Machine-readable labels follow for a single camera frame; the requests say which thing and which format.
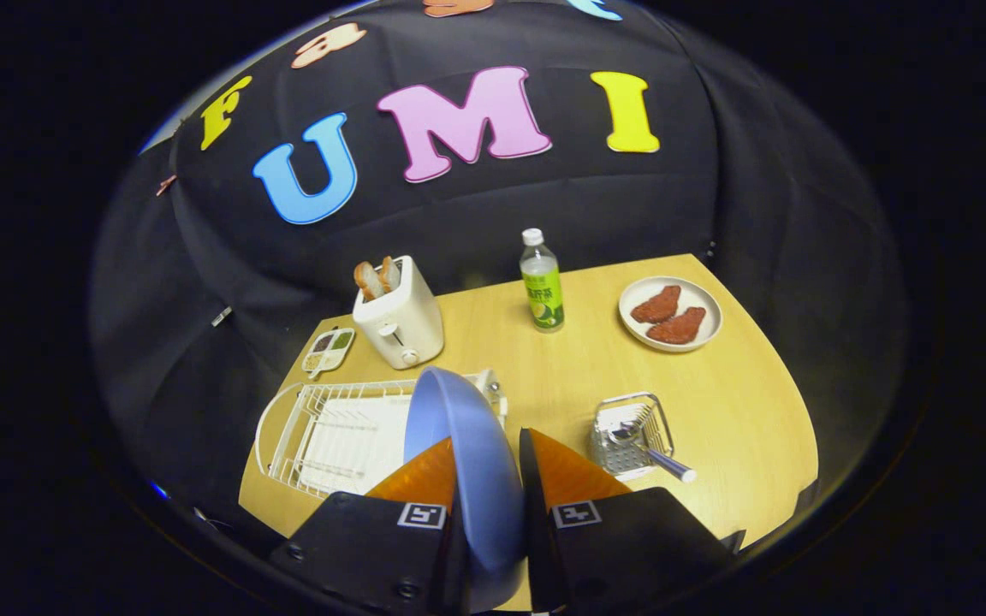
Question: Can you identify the black backdrop cloth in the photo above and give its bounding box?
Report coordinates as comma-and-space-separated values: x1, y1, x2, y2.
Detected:
89, 0, 913, 548

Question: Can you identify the metal wire basket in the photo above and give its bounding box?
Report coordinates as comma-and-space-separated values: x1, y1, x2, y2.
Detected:
589, 392, 676, 480

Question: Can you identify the blue plate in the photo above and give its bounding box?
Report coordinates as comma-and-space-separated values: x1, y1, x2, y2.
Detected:
403, 366, 528, 613

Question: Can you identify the divided condiment tray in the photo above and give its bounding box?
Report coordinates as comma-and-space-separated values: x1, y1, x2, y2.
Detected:
301, 328, 356, 375

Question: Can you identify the red meat slice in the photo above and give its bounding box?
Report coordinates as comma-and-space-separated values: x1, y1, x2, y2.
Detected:
647, 306, 707, 346
630, 285, 682, 324

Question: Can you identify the white wire dish rack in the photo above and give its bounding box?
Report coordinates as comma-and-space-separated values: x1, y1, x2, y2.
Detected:
253, 368, 509, 500

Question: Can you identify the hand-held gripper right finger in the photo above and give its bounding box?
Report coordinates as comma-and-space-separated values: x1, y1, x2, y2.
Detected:
517, 427, 747, 615

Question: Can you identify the metal spoon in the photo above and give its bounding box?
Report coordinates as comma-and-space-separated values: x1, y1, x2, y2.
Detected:
609, 421, 698, 484

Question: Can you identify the white toaster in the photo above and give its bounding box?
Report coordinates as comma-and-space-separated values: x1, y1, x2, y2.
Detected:
352, 255, 445, 370

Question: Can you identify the green tea bottle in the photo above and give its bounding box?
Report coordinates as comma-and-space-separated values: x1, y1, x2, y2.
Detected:
520, 228, 566, 334

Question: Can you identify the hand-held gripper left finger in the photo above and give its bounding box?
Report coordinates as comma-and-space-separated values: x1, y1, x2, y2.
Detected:
269, 436, 470, 616

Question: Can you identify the white dish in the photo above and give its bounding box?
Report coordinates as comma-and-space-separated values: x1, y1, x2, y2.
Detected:
618, 275, 723, 353

